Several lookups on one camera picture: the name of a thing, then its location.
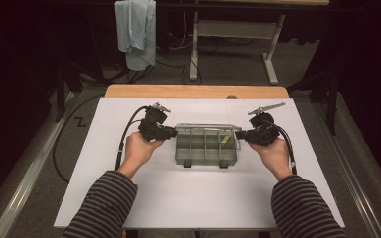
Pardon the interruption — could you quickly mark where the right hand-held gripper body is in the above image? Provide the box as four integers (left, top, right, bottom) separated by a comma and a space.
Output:
247, 101, 287, 147

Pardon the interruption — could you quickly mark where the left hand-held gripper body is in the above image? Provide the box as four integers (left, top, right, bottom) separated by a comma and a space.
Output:
137, 101, 172, 143

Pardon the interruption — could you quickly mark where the grey transparent compartment storage box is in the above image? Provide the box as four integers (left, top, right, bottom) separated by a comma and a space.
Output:
174, 122, 243, 169

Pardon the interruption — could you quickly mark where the person's right hand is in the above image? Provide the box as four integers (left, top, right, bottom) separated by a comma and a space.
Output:
248, 138, 294, 182

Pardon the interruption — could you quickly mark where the person's left hand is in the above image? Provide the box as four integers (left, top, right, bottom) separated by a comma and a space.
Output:
116, 131, 165, 179

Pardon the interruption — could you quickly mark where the white table cover sheet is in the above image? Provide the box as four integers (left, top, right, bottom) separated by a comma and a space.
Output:
53, 97, 346, 230

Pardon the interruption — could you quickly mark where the black metal stand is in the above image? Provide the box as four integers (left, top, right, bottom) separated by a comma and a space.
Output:
54, 60, 84, 124
287, 68, 342, 136

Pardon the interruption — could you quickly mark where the light blue cloth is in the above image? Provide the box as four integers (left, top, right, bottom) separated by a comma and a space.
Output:
114, 0, 158, 72

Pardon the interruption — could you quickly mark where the right hand-held gripper black cable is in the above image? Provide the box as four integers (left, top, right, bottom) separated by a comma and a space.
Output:
263, 118, 298, 177

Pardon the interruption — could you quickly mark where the hand-held gripper black cable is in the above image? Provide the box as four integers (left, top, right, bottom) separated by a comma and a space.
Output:
263, 118, 298, 177
114, 105, 151, 172

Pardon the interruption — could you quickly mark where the left hand-held gripper black cable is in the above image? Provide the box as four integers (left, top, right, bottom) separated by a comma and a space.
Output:
114, 105, 151, 172

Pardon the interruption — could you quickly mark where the bundle of background floor cables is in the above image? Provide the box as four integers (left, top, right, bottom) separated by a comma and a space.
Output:
154, 54, 203, 86

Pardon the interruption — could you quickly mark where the aluminium floor rail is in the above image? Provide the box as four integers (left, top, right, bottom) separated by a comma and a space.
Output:
0, 92, 77, 238
311, 98, 381, 238

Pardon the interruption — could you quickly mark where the long black floor cable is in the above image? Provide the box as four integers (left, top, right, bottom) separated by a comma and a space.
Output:
52, 93, 105, 184

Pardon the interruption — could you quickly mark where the white metal table frame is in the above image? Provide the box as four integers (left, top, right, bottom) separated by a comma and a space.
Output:
189, 11, 286, 86

